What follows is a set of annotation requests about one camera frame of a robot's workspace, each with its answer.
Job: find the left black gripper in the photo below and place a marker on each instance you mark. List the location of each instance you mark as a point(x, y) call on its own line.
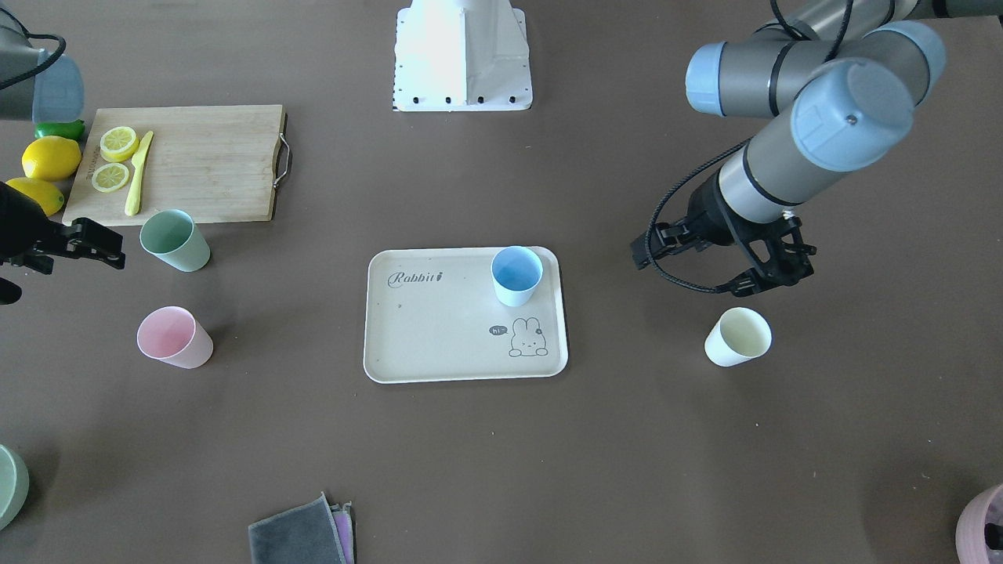
point(711, 213)

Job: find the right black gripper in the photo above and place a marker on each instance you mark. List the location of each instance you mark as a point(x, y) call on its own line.
point(17, 221)

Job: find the cream plastic cup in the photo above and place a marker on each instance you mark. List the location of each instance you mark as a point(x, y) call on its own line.
point(740, 334)

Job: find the green plastic cup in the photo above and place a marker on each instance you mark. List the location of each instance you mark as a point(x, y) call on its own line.
point(173, 237)

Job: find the pink plastic cup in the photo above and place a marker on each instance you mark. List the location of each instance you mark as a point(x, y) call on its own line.
point(172, 335)

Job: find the blue plastic cup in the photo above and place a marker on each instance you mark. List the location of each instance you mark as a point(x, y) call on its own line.
point(516, 271)

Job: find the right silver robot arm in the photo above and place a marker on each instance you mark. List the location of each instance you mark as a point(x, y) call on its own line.
point(41, 83)

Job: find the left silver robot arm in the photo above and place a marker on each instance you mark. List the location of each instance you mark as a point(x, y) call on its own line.
point(838, 83)

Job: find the beige rabbit tray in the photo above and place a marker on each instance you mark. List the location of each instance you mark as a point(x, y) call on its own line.
point(433, 315)

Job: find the whole yellow lemon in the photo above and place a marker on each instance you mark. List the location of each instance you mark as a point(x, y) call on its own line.
point(51, 158)
point(46, 194)

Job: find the yellow plastic knife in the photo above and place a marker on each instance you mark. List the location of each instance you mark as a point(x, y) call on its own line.
point(138, 161)

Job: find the lemon half slice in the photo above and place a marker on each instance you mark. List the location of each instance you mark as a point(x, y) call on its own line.
point(110, 177)
point(118, 144)

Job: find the green lime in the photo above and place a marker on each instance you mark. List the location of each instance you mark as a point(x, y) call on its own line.
point(73, 130)

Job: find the wooden cutting board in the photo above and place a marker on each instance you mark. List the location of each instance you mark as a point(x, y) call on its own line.
point(216, 163)

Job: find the green bowl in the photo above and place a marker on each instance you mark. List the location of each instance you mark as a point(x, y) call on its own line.
point(15, 483)

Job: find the grey folded cloth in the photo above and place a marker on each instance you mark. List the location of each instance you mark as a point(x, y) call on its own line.
point(317, 532)

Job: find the pink bowl with ice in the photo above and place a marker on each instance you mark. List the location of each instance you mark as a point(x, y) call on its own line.
point(978, 530)

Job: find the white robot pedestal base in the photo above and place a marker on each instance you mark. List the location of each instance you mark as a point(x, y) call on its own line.
point(461, 56)

